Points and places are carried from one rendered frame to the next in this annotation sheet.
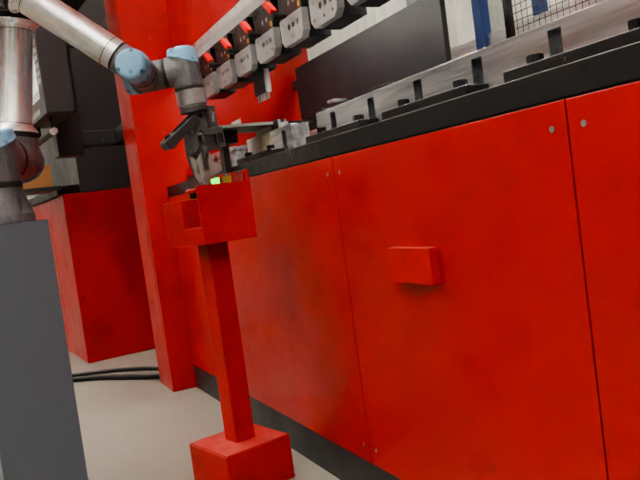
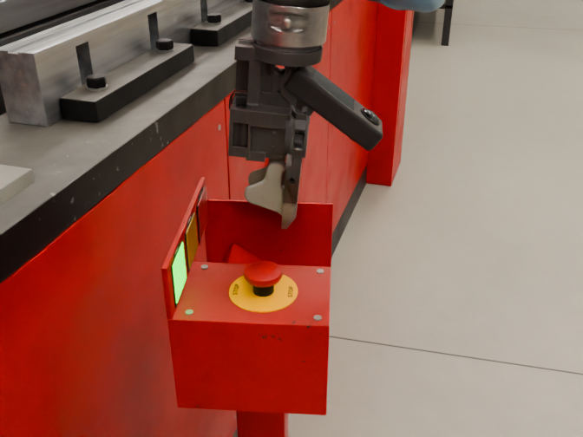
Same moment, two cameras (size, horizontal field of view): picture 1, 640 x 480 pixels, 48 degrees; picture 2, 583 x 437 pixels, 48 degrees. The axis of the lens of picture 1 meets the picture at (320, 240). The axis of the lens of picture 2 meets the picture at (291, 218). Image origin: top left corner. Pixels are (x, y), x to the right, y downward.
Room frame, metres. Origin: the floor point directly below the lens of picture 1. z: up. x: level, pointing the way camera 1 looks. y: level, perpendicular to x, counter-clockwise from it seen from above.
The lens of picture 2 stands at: (2.35, 0.72, 1.18)
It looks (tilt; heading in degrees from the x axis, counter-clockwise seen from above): 29 degrees down; 222
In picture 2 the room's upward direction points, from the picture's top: straight up
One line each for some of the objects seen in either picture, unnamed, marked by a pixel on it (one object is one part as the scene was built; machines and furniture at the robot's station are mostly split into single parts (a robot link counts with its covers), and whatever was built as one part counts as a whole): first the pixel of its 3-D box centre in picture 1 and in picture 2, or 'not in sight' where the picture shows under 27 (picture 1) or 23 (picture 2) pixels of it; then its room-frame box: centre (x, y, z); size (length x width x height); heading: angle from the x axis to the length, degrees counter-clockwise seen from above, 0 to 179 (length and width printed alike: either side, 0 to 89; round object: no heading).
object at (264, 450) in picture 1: (233, 462); not in sight; (1.91, 0.31, 0.06); 0.25 x 0.20 x 0.12; 128
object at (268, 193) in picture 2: (206, 170); (271, 196); (1.89, 0.27, 0.85); 0.06 x 0.03 x 0.09; 128
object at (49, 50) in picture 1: (45, 80); not in sight; (3.23, 1.12, 1.42); 0.45 x 0.12 x 0.36; 31
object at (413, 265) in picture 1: (412, 265); not in sight; (1.39, -0.17, 0.58); 0.15 x 0.02 x 0.07; 25
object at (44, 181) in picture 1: (29, 181); not in sight; (4.02, 1.56, 1.05); 0.30 x 0.28 x 0.14; 29
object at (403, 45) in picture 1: (363, 92); not in sight; (2.81, -0.24, 1.12); 1.13 x 0.02 x 0.44; 25
